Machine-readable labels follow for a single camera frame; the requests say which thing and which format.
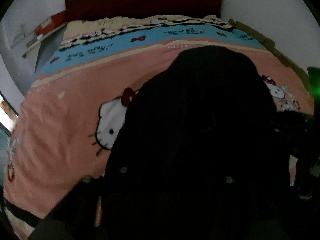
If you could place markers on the large black garment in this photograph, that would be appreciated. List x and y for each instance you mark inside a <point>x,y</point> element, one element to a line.
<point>199,156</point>

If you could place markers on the olive green mattress edge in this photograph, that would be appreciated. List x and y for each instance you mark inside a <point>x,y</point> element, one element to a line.
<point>270,45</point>

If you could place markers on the pink Hello Kitty bedspread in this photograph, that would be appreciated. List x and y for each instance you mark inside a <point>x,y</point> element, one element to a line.
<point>71,114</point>

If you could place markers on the bright window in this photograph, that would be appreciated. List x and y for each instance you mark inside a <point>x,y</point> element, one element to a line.
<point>8,115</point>

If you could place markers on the white wall shelf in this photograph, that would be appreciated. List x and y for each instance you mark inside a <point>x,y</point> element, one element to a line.
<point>37,41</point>

